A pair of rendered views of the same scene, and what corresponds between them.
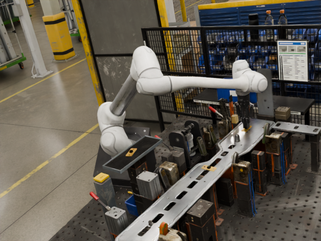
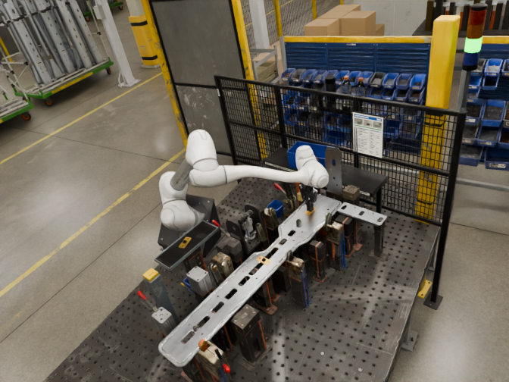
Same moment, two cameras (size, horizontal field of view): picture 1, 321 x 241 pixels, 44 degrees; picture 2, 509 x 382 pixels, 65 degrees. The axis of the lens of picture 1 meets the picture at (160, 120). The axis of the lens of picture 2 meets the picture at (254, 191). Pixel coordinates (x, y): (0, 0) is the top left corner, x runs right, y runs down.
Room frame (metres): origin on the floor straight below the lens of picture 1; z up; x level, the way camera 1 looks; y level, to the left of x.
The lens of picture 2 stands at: (0.33, -0.36, 2.60)
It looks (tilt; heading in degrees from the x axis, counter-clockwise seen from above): 35 degrees down; 4
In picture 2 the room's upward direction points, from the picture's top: 11 degrees counter-clockwise
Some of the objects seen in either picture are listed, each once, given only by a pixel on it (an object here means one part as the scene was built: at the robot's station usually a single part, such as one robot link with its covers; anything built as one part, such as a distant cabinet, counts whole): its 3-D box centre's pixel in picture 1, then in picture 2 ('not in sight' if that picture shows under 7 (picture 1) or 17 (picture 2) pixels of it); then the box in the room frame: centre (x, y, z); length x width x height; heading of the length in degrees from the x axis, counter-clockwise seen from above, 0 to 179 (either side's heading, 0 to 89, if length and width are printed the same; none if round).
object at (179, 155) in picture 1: (180, 180); (238, 264); (2.02, -0.05, 0.89); 0.13 x 0.11 x 0.38; 47
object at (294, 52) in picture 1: (293, 60); (368, 134); (2.59, -0.98, 1.30); 0.23 x 0.02 x 0.31; 47
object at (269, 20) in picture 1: (269, 25); (346, 91); (2.79, -0.90, 1.53); 0.06 x 0.06 x 0.20
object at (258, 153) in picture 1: (260, 173); (318, 261); (1.99, -0.53, 0.84); 0.11 x 0.08 x 0.29; 47
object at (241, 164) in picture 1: (243, 188); (298, 282); (1.83, -0.39, 0.87); 0.12 x 0.09 x 0.35; 47
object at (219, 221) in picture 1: (205, 198); (259, 289); (1.85, -0.17, 0.84); 0.17 x 0.06 x 0.29; 47
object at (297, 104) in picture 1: (249, 100); (320, 169); (2.70, -0.68, 1.02); 0.90 x 0.22 x 0.03; 47
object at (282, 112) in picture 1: (283, 132); (351, 211); (2.36, -0.82, 0.88); 0.08 x 0.08 x 0.36; 47
